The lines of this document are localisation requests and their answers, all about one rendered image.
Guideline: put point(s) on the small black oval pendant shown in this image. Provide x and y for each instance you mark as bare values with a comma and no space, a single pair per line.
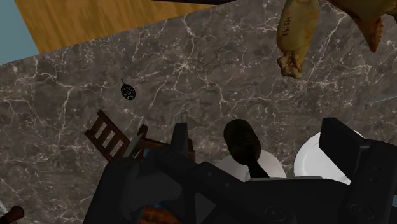
128,92

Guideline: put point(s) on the silver knife blade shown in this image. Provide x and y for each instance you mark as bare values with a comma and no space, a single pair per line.
132,146

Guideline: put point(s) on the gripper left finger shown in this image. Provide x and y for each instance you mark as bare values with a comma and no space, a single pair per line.
161,173

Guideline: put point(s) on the dark brown wooden rack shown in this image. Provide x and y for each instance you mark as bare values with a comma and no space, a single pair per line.
105,136

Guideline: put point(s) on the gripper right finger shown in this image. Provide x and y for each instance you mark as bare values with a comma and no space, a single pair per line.
372,173

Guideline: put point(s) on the black round-headed brush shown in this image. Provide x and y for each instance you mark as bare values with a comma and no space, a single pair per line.
242,142

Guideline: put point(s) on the blue and orange object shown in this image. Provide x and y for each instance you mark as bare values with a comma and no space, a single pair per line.
158,216

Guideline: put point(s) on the white plate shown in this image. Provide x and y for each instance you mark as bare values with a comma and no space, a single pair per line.
273,166
310,161

